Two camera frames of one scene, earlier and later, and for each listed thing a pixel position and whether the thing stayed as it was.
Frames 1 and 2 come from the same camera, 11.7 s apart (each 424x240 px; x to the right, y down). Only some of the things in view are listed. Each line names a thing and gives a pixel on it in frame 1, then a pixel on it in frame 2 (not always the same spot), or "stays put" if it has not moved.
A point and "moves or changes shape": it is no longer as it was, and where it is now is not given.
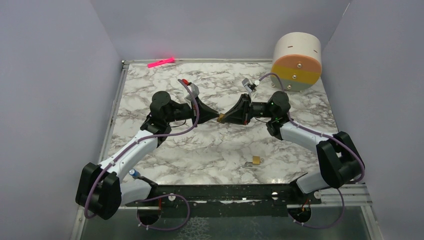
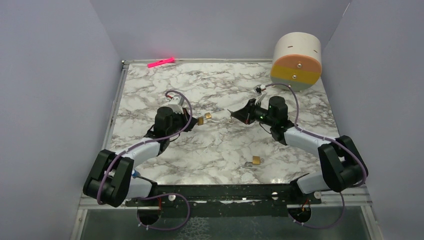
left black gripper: [206, 113] → [193, 121]
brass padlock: [221, 117] moves or changes shape
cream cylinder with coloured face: [297, 61] stays put
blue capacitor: [135, 174] stays put
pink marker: [161, 62] stays put
